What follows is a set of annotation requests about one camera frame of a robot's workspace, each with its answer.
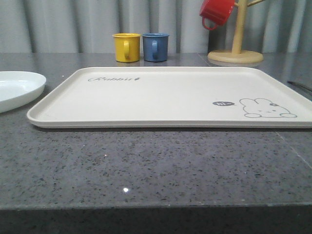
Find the yellow enamel mug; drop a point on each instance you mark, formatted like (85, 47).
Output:
(127, 47)

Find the blue enamel mug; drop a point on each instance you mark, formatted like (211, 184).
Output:
(155, 47)

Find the grey curtain backdrop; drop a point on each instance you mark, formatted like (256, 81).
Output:
(87, 26)

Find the red enamel mug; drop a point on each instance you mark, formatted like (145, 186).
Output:
(217, 11)

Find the silver metal fork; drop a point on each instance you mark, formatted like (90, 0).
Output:
(300, 85)

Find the white round plate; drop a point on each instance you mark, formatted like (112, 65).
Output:
(18, 88)

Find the cream rabbit print tray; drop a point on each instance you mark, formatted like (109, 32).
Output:
(111, 97)

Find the wooden mug tree stand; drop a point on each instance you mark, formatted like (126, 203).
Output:
(237, 54)

